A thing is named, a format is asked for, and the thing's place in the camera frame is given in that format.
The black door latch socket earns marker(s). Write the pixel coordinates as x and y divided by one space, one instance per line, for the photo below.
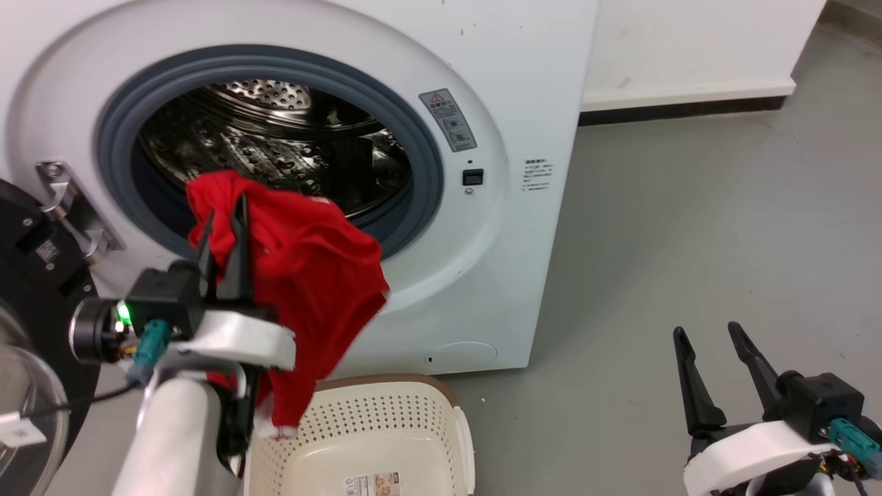
473 177

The grey rubber door gasket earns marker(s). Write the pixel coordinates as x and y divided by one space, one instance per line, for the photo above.
417 120

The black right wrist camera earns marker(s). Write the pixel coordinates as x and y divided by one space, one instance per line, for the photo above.
823 406

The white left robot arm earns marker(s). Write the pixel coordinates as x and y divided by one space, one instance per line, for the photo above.
172 441

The chrome door hinge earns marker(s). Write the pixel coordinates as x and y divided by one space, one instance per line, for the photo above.
69 200

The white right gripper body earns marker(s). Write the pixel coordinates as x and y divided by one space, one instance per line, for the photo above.
744 455

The white front-load washing machine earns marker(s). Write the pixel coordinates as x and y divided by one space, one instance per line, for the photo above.
517 69

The stainless steel washer drum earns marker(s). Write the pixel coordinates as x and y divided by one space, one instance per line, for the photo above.
289 138

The red garment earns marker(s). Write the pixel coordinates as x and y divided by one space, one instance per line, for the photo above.
310 275

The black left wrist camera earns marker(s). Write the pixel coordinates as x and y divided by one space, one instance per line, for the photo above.
162 296

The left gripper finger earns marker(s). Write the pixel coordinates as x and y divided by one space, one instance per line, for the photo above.
238 262
205 265

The small printed text label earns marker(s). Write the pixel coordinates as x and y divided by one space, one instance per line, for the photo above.
539 175

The black glass washer door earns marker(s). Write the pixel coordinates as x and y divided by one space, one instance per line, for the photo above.
31 275

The basket label sticker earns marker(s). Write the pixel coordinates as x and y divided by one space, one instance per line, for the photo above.
372 484

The dark baseboard strip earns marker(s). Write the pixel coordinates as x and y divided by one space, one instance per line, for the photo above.
682 111

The grey warning sticker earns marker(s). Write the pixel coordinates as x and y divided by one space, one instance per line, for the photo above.
448 120

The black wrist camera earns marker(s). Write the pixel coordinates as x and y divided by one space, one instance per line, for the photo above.
162 296
823 406

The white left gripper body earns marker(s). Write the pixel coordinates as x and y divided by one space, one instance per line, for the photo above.
241 341

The round filter cover panel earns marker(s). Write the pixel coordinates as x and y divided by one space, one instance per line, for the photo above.
462 357

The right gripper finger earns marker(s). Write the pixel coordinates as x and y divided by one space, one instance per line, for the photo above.
758 372
696 386

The cream perforated laundry basket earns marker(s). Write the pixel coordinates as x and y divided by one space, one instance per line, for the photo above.
386 427

